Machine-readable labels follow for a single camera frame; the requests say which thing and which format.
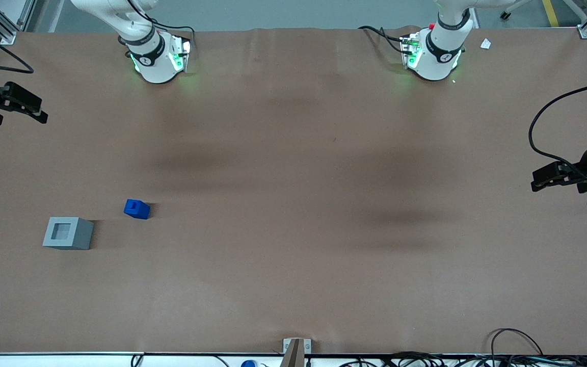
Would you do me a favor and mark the blue plastic block part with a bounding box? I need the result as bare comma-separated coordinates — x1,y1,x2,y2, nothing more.
123,199,151,220

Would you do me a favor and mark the gray square hollow base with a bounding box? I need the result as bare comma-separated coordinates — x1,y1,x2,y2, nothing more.
42,217,94,251

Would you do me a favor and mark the white stand leg with caster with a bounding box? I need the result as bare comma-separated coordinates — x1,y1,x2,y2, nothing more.
499,0,535,21

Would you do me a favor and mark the brown table cover mat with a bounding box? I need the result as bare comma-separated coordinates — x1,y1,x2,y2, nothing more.
0,27,587,356

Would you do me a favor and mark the long black left wrist cable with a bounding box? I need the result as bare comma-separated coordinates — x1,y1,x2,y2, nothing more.
528,79,587,179

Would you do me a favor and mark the black arched thin cable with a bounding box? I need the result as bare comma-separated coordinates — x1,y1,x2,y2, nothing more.
490,328,545,358

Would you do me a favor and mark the black right arm base cable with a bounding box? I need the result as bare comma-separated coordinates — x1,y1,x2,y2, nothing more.
147,19,196,41

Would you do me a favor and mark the black arm base cable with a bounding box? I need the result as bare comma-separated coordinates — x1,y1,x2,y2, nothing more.
147,19,196,41
358,25,409,55

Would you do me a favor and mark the black left arm base cable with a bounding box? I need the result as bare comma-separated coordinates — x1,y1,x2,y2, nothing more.
358,25,409,55

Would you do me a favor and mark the tangled black cable bundle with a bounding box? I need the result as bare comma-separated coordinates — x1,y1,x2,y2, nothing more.
342,351,587,367

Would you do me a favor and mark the black cable along table edge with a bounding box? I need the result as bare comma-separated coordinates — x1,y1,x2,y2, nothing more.
130,352,231,367

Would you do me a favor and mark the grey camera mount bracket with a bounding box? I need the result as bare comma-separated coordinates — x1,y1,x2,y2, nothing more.
279,337,312,367

